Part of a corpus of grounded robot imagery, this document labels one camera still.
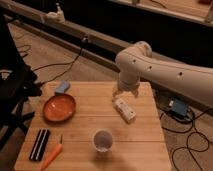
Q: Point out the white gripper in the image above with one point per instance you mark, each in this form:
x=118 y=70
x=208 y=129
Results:
x=121 y=87

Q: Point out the orange chili pepper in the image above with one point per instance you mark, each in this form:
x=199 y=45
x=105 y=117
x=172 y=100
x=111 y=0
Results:
x=52 y=155

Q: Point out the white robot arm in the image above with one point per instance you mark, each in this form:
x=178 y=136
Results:
x=136 y=62

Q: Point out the white rectangular box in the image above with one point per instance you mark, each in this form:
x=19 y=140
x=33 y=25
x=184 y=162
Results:
x=125 y=110

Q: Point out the clear plastic cup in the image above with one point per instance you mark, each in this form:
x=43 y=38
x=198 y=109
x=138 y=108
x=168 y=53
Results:
x=102 y=141

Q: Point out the blue electronic box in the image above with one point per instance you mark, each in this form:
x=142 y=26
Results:
x=178 y=108

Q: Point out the orange bowl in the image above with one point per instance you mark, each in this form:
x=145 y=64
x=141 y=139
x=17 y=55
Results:
x=59 y=108

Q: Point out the black office chair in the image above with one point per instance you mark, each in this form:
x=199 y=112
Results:
x=16 y=88

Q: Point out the black striped block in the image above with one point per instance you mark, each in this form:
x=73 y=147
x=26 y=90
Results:
x=39 y=145

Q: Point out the long metal rail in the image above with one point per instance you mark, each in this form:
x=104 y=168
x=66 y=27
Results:
x=183 y=41

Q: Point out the white object on rail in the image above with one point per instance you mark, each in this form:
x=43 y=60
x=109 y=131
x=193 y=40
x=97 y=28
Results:
x=58 y=15

